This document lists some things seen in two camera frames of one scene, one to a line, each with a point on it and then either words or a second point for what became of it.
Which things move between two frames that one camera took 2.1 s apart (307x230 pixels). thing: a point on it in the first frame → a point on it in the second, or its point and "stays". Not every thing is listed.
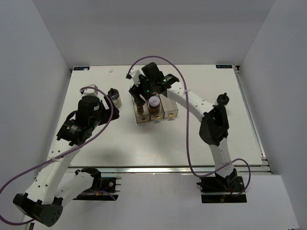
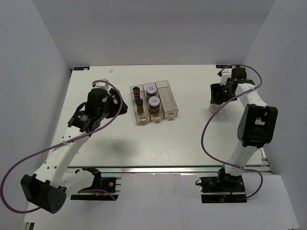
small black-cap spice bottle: (140, 109) stays
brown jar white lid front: (154, 104) stays
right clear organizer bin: (169, 106) stays
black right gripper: (135, 91) → (216, 88)
